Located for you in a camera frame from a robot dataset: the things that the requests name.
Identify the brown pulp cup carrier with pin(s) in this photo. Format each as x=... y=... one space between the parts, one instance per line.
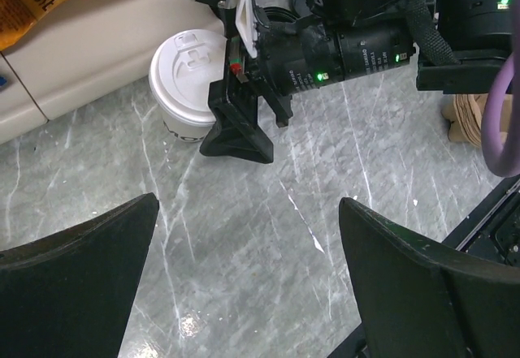
x=465 y=113

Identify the beige three-tier shelf rack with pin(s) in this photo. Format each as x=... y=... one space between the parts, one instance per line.
x=85 y=49

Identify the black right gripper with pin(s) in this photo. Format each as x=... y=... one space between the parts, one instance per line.
x=333 y=41

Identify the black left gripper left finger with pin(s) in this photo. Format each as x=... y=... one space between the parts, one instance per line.
x=70 y=294

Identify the white plastic cup lid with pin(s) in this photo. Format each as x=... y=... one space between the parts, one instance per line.
x=189 y=74

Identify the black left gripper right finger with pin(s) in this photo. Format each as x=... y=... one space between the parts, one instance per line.
x=430 y=289

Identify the white paper coffee cup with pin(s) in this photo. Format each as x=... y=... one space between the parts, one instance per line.
x=187 y=90

